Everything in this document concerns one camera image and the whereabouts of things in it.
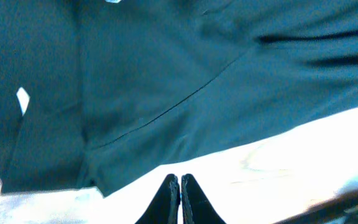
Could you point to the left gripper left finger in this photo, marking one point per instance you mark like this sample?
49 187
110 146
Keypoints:
163 208

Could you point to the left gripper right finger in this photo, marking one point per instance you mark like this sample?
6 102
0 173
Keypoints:
196 208

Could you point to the black polo shirt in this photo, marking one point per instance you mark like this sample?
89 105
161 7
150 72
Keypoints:
97 94

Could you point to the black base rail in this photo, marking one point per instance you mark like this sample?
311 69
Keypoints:
342 209

